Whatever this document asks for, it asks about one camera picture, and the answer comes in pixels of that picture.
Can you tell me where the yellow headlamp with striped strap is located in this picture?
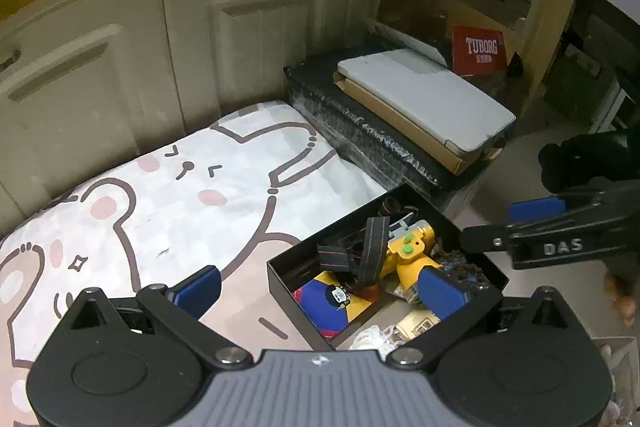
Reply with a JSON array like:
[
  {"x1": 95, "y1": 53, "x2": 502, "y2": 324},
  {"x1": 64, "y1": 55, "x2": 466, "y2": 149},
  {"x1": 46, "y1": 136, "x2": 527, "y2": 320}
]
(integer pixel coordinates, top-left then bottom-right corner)
[{"x1": 317, "y1": 217, "x2": 439, "y2": 303}]

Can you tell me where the red yellow blue card box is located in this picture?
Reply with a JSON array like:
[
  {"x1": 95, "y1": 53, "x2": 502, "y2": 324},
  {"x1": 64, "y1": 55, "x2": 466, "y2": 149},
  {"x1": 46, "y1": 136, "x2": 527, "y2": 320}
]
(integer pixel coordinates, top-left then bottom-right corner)
[{"x1": 293, "y1": 271, "x2": 378, "y2": 339}]

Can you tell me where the small brown printed box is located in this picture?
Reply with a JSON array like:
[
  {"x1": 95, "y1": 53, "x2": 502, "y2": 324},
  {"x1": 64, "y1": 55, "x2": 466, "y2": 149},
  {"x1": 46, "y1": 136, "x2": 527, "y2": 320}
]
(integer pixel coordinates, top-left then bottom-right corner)
[{"x1": 392, "y1": 309, "x2": 440, "y2": 347}]

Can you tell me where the blue white floral pouch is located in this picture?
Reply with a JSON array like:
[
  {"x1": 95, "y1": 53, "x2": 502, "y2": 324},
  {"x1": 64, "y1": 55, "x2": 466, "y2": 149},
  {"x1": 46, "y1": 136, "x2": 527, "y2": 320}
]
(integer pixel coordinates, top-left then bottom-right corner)
[{"x1": 431, "y1": 245, "x2": 488, "y2": 286}]

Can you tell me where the black open storage box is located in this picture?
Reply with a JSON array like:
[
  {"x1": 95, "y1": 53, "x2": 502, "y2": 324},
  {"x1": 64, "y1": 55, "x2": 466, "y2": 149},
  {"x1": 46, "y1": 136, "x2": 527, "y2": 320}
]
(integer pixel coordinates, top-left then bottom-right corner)
[{"x1": 264, "y1": 182, "x2": 510, "y2": 351}]

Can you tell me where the white crumpled plastic bag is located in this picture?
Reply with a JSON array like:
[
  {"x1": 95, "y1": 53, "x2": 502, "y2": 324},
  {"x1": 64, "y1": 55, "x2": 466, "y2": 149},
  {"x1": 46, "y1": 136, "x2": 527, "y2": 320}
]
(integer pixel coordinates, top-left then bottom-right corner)
[{"x1": 349, "y1": 325, "x2": 396, "y2": 357}]

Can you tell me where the bear print bed sheet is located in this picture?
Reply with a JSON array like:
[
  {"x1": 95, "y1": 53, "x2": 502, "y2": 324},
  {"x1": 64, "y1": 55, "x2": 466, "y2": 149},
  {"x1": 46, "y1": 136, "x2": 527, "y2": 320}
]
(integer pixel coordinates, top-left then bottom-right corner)
[{"x1": 1, "y1": 102, "x2": 383, "y2": 426}]

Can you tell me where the white foam board carton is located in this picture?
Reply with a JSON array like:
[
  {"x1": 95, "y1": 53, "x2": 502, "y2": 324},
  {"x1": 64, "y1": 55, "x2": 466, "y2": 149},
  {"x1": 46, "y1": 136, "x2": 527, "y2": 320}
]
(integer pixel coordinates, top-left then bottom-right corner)
[{"x1": 335, "y1": 49, "x2": 515, "y2": 176}]

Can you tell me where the black wrapped flat case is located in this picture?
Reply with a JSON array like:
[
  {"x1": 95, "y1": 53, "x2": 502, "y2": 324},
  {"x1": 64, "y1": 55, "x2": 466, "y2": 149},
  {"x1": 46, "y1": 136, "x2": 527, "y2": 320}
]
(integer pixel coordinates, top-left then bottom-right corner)
[{"x1": 284, "y1": 48, "x2": 515, "y2": 209}]

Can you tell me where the red Tuborg box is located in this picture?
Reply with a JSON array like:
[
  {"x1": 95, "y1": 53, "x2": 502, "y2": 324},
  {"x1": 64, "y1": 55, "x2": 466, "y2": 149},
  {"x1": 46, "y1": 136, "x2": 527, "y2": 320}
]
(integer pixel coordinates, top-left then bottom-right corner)
[{"x1": 451, "y1": 25, "x2": 506, "y2": 76}]

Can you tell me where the white cabinet row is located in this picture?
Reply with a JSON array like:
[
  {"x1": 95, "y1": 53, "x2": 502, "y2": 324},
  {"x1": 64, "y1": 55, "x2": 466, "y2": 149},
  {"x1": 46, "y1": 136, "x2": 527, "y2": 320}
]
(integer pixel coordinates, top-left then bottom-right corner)
[{"x1": 1, "y1": 0, "x2": 532, "y2": 231}]

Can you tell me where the brown cord bracelet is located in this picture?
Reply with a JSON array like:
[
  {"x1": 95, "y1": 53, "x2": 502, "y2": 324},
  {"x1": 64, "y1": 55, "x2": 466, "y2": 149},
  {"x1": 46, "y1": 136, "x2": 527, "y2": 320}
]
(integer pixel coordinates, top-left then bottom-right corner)
[{"x1": 376, "y1": 198, "x2": 419, "y2": 223}]

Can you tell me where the cabinet handle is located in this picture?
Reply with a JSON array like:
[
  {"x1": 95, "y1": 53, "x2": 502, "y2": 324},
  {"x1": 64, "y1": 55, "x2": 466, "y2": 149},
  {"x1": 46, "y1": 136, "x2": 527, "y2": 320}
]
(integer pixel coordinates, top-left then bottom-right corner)
[{"x1": 0, "y1": 49, "x2": 22, "y2": 72}]

